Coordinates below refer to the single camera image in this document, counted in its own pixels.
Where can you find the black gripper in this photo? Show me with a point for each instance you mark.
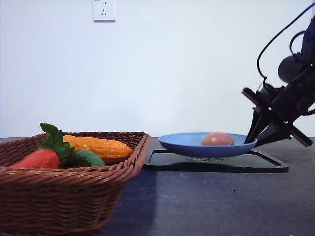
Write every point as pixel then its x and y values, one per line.
pixel 288 103

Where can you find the pink brown egg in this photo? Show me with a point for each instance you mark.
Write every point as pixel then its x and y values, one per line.
pixel 217 139

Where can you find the blue round plate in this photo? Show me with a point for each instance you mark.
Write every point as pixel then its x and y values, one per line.
pixel 190 145

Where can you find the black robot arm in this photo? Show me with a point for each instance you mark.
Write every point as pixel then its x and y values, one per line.
pixel 292 65

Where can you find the brown wicker basket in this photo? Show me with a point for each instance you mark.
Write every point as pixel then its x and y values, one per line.
pixel 64 201

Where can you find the black serving tray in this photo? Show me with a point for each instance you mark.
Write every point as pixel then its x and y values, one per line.
pixel 261 160

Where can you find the yellow toy corn cob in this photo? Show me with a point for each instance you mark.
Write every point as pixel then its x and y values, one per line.
pixel 107 149

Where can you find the green toy vegetable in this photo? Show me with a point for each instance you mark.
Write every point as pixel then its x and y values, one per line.
pixel 86 158

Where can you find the red toy carrot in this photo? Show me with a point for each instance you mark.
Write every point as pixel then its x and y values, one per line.
pixel 42 158

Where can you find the black blue cable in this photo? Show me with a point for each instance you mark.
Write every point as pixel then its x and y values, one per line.
pixel 276 36

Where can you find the white wall socket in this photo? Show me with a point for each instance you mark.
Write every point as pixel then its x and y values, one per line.
pixel 104 11

